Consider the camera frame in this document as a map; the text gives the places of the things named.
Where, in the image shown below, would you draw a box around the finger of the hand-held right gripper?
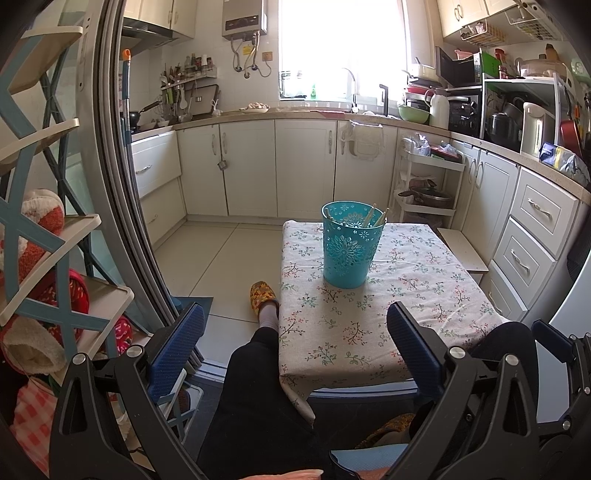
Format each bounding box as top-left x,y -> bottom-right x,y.
531,319 -> 578,365
570,335 -> 591,398

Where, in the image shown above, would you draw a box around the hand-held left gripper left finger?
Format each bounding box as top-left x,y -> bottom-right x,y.
48,302 -> 206,480

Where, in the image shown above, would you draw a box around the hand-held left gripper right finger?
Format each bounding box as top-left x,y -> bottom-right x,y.
386,302 -> 543,480

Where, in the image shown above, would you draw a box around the teal cutout plastic bucket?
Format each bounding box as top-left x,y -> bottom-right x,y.
321,200 -> 387,289

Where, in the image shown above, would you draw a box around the white appliance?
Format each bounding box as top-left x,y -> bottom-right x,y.
549,272 -> 591,337

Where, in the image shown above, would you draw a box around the person's right leg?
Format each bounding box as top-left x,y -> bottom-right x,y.
468,320 -> 539,370

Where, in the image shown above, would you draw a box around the person's leg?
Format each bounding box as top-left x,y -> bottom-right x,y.
468,320 -> 539,370
198,300 -> 333,480

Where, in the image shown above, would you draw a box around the floral tablecloth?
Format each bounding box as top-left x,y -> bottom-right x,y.
277,220 -> 511,423

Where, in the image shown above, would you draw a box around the yellow patterned slipper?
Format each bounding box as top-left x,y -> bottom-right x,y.
355,412 -> 416,449
250,281 -> 280,317

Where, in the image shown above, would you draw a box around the person's left leg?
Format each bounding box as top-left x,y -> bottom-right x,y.
198,300 -> 333,480

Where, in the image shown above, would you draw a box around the blue seat cushion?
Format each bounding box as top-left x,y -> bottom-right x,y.
330,443 -> 411,468

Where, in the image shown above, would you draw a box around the red plush slipper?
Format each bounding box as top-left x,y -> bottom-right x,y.
41,270 -> 90,342

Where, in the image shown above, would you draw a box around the cream plush slipper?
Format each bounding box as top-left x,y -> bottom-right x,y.
0,316 -> 65,376

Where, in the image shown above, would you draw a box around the steel pot with lid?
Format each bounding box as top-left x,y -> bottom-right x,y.
398,182 -> 453,209

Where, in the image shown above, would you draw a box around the red checked cloth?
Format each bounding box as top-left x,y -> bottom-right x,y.
11,376 -> 61,476

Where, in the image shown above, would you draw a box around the pink cloth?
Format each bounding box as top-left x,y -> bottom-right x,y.
245,468 -> 325,480

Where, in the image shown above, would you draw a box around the blue snack bag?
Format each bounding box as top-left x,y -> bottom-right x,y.
539,142 -> 591,183

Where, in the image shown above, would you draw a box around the white utility cart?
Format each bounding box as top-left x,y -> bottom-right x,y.
390,134 -> 465,227

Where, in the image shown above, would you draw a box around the orange white plush slipper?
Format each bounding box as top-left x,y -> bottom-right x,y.
21,188 -> 65,236

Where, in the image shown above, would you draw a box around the red frying pan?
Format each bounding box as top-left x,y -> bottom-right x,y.
560,117 -> 587,158

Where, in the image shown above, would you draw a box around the white plastic bag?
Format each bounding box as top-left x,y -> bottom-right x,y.
403,133 -> 432,155

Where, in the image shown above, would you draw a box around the white door-hung trash holder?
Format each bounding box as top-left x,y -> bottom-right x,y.
344,121 -> 385,162

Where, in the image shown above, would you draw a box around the white electric water boiler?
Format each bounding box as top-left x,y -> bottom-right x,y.
521,102 -> 557,160

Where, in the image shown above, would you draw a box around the white base kitchen cabinets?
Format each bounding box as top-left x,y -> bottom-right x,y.
129,115 -> 591,324

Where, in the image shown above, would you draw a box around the black rice cooker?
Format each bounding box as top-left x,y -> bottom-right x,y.
487,111 -> 522,146

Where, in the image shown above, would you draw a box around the green bowl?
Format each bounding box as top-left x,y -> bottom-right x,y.
398,104 -> 431,124

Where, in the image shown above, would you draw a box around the black wok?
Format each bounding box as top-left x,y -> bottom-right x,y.
128,100 -> 163,127

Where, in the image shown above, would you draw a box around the black toaster oven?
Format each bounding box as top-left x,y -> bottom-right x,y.
449,95 -> 483,137

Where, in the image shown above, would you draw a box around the white thermos jug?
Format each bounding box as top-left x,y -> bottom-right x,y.
429,89 -> 451,130

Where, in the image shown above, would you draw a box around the stack of bowls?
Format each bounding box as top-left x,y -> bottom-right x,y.
404,83 -> 432,108

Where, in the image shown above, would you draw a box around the white counter shelf rack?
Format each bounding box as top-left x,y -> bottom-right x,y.
480,76 -> 575,153

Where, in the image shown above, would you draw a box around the chrome sink faucet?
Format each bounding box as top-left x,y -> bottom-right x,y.
342,68 -> 360,114

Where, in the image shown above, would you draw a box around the blue mop with orange tip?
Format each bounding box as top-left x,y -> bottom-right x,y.
119,48 -> 134,134

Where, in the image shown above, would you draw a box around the green box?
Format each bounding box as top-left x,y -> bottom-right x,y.
475,52 -> 502,79

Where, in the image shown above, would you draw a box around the microwave oven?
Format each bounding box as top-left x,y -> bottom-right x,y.
435,46 -> 483,88

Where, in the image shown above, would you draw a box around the kitchen window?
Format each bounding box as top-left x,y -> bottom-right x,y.
278,0 -> 409,101

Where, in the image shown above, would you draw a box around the steel range hood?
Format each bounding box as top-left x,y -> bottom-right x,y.
122,18 -> 185,49

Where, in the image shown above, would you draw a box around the grey sliding door frame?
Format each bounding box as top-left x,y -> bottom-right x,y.
81,0 -> 178,333

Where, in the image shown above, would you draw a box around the blue frame shelf rack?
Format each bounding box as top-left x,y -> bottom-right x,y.
0,25 -> 204,478

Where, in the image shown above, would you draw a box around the wall utensil rack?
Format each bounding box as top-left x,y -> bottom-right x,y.
159,53 -> 221,121

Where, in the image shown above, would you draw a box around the white wire hanging basket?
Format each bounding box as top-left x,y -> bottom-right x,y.
505,0 -> 561,40
459,19 -> 506,47

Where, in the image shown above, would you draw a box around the white wall cabinet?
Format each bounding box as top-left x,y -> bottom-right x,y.
122,0 -> 195,40
436,0 -> 518,38

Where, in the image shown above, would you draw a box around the grey wall water heater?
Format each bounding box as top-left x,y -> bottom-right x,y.
222,0 -> 269,38

